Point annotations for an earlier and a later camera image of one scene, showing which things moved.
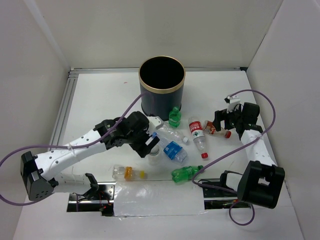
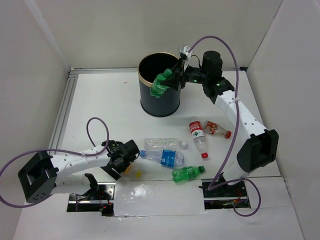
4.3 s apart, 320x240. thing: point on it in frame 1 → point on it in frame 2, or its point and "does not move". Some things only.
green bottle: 185,173 does not move
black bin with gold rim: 161,79 does not move
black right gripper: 223,115 → 174,81
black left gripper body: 136,140 → 119,167
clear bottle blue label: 171,149 → 170,158
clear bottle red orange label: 209,128 does not move
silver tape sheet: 158,198 does not move
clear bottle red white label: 196,130 does not move
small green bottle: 174,117 → 158,89
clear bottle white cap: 174,133 → 164,144
